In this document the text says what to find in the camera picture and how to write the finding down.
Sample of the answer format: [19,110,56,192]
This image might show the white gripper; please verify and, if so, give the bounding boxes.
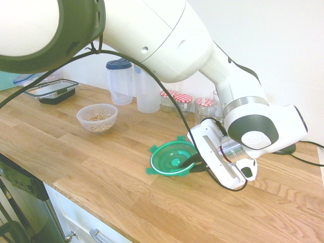
[179,118,249,190]

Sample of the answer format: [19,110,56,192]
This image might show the green round container lid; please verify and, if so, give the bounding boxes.
[146,135,207,177]

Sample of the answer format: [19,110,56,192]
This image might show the glass jar red checked lid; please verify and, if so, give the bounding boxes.
[174,93,194,118]
[159,89,178,113]
[194,97,218,127]

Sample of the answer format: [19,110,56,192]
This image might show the clear plastic tall container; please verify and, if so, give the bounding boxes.
[133,64,161,113]

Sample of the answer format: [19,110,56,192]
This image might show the clear pitcher with blue lid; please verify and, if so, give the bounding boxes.
[105,58,134,106]

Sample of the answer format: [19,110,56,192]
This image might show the black rectangular food container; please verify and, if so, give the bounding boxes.
[38,88,76,105]

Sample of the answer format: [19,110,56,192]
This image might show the black round stand base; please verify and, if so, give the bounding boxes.
[274,142,297,156]

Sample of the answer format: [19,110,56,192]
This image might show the translucent white plastic bowl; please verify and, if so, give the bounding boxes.
[76,103,119,135]

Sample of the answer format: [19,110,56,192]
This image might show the chopped nuts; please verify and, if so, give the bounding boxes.
[87,113,112,122]

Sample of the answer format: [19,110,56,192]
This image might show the white cabinet drawer front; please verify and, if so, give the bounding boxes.
[42,181,134,243]

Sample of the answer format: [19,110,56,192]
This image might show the stainless steel dishwasher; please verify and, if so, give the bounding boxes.
[0,152,66,243]

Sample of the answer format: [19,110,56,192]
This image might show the clear zip bag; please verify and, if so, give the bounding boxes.
[13,68,63,88]

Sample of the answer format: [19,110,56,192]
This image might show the dark metal stand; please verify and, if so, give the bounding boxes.
[0,177,31,243]

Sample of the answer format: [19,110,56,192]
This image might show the green cutting board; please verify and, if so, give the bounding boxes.
[0,70,20,92]

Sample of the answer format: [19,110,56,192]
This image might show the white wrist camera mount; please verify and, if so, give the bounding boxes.
[236,158,259,182]

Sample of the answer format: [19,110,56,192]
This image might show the black table cable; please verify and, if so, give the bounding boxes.
[290,140,324,167]

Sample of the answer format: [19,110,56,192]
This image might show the silver drawer handle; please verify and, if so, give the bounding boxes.
[89,228,110,243]

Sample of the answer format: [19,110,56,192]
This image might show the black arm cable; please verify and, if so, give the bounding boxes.
[0,35,249,191]

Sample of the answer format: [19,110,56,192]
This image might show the clear lid with black frame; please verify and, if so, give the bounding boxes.
[23,78,80,99]

